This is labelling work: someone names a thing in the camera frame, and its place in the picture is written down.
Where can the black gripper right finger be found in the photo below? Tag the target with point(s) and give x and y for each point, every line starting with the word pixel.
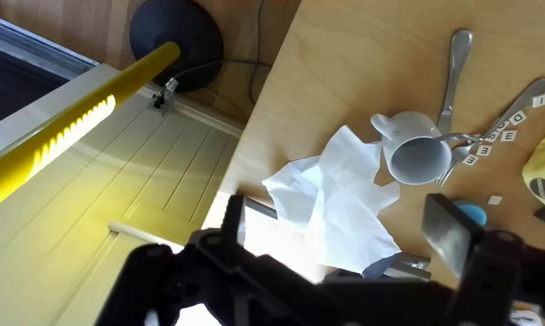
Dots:
pixel 445 232

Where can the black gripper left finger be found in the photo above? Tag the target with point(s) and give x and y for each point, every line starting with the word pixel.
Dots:
pixel 235 217

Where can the silver metal fork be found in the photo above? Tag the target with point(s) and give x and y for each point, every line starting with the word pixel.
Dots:
pixel 516 105

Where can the small blue cup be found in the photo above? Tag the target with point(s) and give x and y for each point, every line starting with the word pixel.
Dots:
pixel 472 212

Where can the small white letter tile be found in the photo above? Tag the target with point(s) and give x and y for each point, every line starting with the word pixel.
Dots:
pixel 494 199

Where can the white tile letter E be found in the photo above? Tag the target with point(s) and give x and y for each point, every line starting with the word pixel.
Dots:
pixel 507 136
pixel 471 159

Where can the white ceramic mug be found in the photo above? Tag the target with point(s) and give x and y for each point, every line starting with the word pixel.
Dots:
pixel 416 158

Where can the white tile letter S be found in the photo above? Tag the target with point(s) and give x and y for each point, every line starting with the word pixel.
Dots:
pixel 483 149

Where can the crumpled white tissue paper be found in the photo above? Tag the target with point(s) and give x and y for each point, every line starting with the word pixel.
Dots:
pixel 337 205

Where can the white tile letter O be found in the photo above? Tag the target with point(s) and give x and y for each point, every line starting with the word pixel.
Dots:
pixel 492 134

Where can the white tile letter D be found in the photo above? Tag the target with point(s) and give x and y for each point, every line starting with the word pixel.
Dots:
pixel 518 118

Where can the white tile letter I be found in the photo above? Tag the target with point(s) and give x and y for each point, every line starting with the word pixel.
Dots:
pixel 539 100

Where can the black round stand base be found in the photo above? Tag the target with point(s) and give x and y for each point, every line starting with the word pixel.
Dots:
pixel 183 29

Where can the yellow pole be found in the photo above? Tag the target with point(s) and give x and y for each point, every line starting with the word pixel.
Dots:
pixel 60 129

